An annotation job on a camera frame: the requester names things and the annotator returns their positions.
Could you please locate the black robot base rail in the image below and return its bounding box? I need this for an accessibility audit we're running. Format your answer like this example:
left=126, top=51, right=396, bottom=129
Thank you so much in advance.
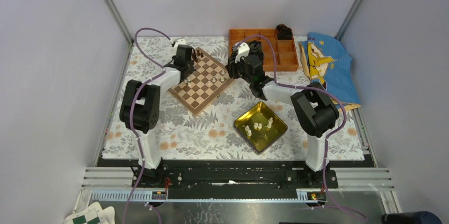
left=83, top=160, right=338, bottom=200

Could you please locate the orange compartment tray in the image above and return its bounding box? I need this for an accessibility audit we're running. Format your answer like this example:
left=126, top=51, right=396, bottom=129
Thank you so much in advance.
left=228, top=29, right=299, bottom=72

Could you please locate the black rolled strap centre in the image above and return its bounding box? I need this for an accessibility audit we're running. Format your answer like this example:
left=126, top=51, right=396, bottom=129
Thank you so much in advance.
left=249, top=40, right=265, bottom=60

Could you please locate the blue pikachu cloth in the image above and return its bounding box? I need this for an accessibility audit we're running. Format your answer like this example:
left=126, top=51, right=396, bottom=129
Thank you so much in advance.
left=298, top=32, right=361, bottom=110

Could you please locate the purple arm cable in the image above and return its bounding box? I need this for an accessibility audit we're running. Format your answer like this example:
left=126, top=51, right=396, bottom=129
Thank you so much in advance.
left=234, top=34, right=369, bottom=223
left=121, top=28, right=176, bottom=224

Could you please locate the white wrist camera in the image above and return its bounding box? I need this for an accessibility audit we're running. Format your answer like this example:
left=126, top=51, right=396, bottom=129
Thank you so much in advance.
left=232, top=42, right=250, bottom=63
left=172, top=38, right=186, bottom=49

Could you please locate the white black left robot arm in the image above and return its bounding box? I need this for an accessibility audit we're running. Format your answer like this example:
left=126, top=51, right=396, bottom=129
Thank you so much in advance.
left=119, top=44, right=195, bottom=187

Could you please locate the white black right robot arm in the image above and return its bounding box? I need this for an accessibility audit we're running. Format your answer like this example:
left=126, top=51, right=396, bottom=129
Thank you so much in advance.
left=226, top=55, right=344, bottom=188

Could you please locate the black rolled strap corner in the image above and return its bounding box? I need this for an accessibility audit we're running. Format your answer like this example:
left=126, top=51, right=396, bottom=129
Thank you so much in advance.
left=276, top=24, right=293, bottom=40

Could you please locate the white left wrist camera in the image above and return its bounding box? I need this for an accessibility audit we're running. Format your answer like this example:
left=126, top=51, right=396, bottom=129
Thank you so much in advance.
left=172, top=38, right=186, bottom=49

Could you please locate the gold metal tin tray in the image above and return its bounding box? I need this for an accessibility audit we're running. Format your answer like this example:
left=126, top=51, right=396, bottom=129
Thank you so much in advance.
left=233, top=102, right=288, bottom=155

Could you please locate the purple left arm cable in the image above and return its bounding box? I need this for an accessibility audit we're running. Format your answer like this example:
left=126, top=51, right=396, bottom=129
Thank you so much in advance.
left=121, top=28, right=176, bottom=224

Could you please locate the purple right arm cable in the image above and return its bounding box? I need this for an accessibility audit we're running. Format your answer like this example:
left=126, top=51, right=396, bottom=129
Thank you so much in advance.
left=234, top=34, right=369, bottom=223

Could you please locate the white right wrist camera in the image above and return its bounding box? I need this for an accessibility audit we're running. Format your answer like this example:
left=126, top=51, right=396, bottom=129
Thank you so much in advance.
left=232, top=42, right=250, bottom=63

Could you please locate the dark blue cylinder object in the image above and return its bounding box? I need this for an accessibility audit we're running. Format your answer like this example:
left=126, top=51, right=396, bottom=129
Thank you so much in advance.
left=381, top=211, right=442, bottom=224

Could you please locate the wooden chess board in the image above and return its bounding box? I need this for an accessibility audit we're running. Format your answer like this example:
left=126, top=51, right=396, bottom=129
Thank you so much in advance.
left=168, top=48, right=234, bottom=115

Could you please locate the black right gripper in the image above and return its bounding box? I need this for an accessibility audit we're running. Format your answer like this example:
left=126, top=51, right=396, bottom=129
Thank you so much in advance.
left=225, top=53, right=254, bottom=85

